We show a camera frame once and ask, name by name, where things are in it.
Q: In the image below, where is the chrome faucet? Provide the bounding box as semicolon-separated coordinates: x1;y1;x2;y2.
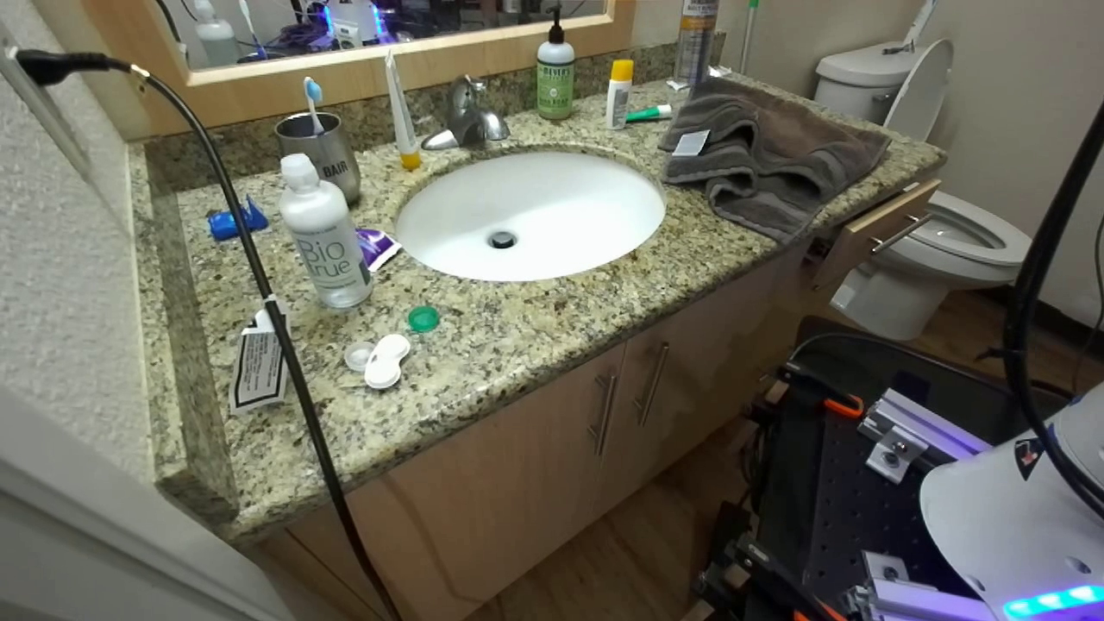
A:
420;73;516;156

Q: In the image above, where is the open wooden drawer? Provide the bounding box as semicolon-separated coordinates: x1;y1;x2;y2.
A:
805;174;945;294

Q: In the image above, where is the small green tube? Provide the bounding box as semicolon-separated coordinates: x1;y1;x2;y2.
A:
620;101;677;126

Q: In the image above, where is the big bottle with yellow lid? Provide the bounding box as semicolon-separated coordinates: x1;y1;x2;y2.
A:
674;0;723;93

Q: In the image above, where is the metal cabinet door handle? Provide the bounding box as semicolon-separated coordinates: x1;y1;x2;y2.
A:
586;361;620;458
636;335;674;427

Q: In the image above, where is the white tube with yellow cap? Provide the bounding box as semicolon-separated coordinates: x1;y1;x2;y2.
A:
379;49;425;173

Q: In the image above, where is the metal drawer handle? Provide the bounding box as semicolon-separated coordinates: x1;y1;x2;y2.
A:
869;202;943;258

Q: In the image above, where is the small blue tube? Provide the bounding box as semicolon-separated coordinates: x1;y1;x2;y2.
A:
203;197;273;243

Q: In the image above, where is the purple tube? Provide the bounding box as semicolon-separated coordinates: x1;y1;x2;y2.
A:
351;225;408;277

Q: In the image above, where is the grey-brown towel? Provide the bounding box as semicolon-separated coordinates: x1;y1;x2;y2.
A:
658;73;895;249

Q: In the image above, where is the green pump soap bottle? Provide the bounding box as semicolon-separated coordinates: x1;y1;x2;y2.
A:
536;2;581;125

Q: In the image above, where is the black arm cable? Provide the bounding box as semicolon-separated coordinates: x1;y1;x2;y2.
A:
1002;101;1104;520

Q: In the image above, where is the orange clamp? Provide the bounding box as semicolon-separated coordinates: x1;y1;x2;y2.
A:
818;390;869;424

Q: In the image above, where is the white contact lens case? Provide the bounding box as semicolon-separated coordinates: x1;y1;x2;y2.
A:
343;332;414;394

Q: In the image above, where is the green lens case cap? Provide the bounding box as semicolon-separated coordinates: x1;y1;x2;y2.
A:
403;302;445;336

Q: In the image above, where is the steel cup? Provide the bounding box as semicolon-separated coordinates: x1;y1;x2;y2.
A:
273;109;367;210

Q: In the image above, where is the small white yellow-lid bottle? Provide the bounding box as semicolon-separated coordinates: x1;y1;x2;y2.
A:
604;55;638;132

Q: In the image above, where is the light wood vanity cabinet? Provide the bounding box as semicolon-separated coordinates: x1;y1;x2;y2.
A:
240;170;945;621

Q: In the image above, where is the white door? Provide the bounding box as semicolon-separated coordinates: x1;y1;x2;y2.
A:
0;390;291;621

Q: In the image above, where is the white toilet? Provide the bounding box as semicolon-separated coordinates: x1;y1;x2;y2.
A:
811;0;1035;343

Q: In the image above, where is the wood-framed wall mirror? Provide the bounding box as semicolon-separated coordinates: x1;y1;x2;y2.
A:
74;0;638;132

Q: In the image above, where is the white wall outlet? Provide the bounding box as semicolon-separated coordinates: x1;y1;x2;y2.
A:
0;49;95;174

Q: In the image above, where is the black power cable with plug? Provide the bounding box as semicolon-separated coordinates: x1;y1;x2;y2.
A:
12;44;399;621

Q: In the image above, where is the white contact solution bottle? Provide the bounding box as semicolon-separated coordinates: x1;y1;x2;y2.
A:
276;147;375;312

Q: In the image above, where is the white oval sink basin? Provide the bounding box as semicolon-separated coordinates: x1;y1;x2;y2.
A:
394;144;669;286

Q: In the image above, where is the blue white toothbrush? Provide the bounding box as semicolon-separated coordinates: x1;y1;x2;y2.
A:
299;73;327;139

